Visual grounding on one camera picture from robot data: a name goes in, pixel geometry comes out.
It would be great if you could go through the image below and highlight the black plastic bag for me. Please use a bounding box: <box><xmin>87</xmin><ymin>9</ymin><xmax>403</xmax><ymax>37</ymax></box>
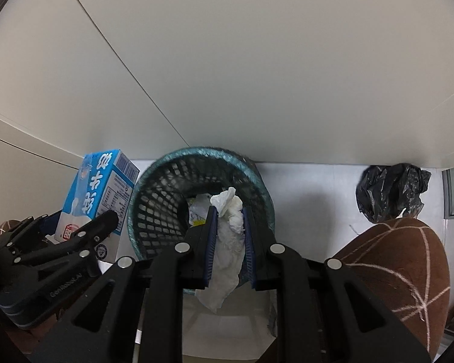
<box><xmin>356</xmin><ymin>163</ymin><xmax>432</xmax><ymax>224</ymax></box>

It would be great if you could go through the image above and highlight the brown striped cushion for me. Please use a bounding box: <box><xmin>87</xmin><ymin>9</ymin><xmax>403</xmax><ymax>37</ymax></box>
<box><xmin>333</xmin><ymin>217</ymin><xmax>452</xmax><ymax>361</ymax></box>

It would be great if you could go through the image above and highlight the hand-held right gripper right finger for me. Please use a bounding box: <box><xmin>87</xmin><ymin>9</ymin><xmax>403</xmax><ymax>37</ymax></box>
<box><xmin>243</xmin><ymin>206</ymin><xmax>432</xmax><ymax>363</ymax></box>

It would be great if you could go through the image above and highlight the white tissue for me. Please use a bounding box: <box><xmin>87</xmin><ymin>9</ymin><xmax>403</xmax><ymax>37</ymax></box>
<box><xmin>197</xmin><ymin>187</ymin><xmax>246</xmax><ymax>314</ymax></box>

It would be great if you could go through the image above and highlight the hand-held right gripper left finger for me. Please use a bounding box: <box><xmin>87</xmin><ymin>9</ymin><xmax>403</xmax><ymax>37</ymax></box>
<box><xmin>30</xmin><ymin>206</ymin><xmax>218</xmax><ymax>363</ymax></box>

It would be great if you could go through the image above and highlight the blue and white milk carton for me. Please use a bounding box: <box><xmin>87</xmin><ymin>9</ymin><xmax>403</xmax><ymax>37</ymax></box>
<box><xmin>55</xmin><ymin>149</ymin><xmax>140</xmax><ymax>263</ymax></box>

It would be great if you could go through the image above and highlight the yellow snack packet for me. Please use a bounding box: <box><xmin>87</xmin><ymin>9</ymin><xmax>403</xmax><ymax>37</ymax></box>
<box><xmin>187</xmin><ymin>195</ymin><xmax>212</xmax><ymax>227</ymax></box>

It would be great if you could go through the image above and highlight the teal plastic mesh wastebasket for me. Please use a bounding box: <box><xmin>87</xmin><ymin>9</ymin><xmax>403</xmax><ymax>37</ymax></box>
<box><xmin>128</xmin><ymin>147</ymin><xmax>277</xmax><ymax>296</ymax></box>

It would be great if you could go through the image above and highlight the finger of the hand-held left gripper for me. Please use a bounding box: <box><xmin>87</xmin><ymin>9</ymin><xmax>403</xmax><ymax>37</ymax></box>
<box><xmin>0</xmin><ymin>212</ymin><xmax>63</xmax><ymax>254</ymax></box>
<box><xmin>13</xmin><ymin>210</ymin><xmax>120</xmax><ymax>267</ymax></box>

